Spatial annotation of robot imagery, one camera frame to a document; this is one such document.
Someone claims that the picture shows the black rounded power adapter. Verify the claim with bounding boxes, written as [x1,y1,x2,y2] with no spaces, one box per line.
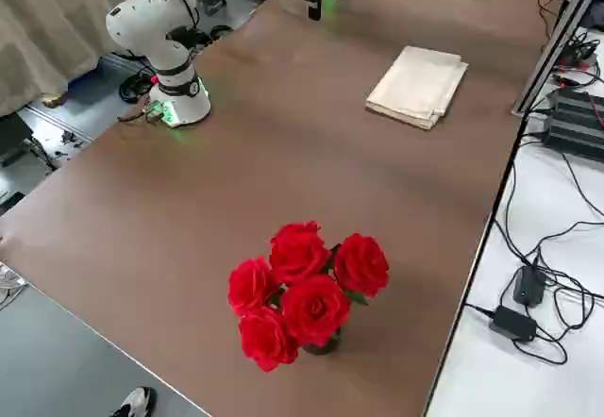
[512,265,548,308]

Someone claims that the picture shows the cream white tablecloth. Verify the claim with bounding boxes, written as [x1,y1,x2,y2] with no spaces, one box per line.
[365,45,471,131]

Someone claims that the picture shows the white side table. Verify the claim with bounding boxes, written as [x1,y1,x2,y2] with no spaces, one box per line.
[422,25,604,417]

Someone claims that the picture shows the coiled black cable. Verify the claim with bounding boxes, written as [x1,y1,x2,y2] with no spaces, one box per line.
[118,71,158,106]

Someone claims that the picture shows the green rose leaf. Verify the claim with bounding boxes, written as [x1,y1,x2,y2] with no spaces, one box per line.
[341,288,370,307]

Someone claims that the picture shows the dark glass vase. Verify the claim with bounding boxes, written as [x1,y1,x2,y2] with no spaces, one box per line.
[300,325,343,357]

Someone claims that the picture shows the red artificial rose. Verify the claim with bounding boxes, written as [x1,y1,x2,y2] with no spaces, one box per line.
[227,256,283,317]
[269,221,332,287]
[332,233,391,298]
[279,274,353,348]
[238,306,301,374]

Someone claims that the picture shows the black ribbed power unit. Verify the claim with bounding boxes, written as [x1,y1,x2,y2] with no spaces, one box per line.
[541,86,604,161]

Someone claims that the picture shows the aluminium profile rail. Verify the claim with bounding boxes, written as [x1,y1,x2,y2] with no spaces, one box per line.
[511,0,604,117]

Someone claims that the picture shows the black floor box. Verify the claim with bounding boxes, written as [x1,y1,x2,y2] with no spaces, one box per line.
[0,109,30,168]

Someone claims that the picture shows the black flat power adapter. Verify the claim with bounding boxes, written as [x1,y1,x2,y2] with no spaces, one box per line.
[487,305,540,342]

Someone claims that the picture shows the beige curtain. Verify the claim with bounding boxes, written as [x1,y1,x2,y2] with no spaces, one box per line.
[0,0,117,119]

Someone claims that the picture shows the white and black sneaker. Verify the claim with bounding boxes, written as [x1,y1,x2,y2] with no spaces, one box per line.
[110,386,155,417]

